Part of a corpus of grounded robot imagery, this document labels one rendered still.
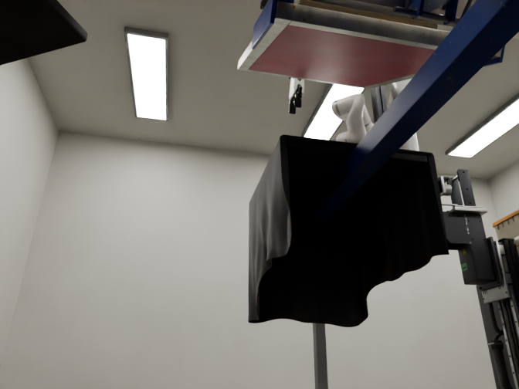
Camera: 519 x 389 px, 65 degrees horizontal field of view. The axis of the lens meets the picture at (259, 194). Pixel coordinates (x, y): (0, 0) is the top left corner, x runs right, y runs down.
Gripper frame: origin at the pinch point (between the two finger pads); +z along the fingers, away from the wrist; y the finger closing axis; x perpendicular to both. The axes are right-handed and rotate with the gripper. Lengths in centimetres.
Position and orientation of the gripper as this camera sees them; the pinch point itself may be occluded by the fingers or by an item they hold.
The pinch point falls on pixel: (294, 108)
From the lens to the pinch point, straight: 192.1
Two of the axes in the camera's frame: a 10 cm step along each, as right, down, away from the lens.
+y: -1.9, 1.1, 9.8
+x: -9.8, -0.9, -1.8
